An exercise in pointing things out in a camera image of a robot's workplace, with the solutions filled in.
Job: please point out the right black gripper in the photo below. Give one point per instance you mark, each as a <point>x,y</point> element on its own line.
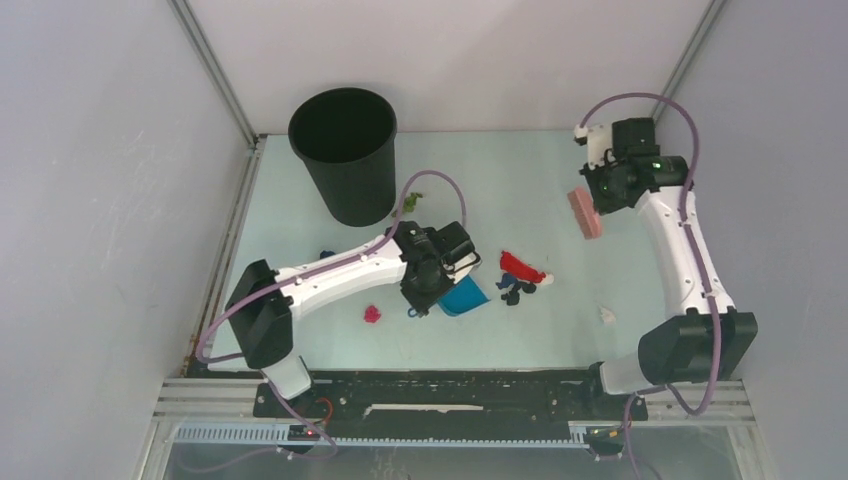
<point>603,205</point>

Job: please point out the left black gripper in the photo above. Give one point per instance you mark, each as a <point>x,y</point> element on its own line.
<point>420,304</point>

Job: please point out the pink hand brush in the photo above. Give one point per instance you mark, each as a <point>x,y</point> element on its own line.
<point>585,213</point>

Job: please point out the blue plastic dustpan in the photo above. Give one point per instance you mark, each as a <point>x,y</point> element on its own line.
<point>452,299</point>

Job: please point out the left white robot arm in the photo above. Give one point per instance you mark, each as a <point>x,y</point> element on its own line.
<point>266,304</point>

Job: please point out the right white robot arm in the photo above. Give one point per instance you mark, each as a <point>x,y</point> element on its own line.
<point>704,336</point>

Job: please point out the green paper scrap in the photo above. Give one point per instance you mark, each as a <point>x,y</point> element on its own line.
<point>408,204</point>

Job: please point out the magenta paper scrap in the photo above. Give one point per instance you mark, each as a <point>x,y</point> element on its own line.
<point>372,314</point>

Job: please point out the red paper scrap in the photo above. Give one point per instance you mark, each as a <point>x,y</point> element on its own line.
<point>511,264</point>

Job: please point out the dark blue paper scrap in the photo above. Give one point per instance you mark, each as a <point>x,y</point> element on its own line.
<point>508,282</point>

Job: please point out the black paper scrap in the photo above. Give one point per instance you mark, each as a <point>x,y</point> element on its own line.
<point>512,297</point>

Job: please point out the white paper scrap near edge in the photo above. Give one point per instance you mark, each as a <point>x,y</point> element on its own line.
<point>607,316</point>

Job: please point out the black cylindrical waste bin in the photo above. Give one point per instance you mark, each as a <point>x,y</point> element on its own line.
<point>345,137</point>

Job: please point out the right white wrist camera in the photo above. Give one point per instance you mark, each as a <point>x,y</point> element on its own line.
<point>598,139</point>

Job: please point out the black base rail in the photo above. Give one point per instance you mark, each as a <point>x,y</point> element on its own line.
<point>473,406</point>

